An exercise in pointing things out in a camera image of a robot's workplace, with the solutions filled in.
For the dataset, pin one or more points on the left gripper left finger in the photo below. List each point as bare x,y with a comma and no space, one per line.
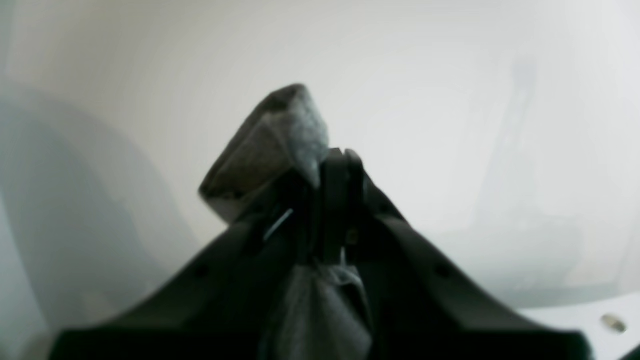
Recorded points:
219,305

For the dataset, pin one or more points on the grey t-shirt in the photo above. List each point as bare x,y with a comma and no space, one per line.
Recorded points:
319,312

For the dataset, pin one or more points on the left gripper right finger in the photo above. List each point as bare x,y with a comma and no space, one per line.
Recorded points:
421,305

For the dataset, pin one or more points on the right table cable grommet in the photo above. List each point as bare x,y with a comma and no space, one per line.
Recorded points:
614,323

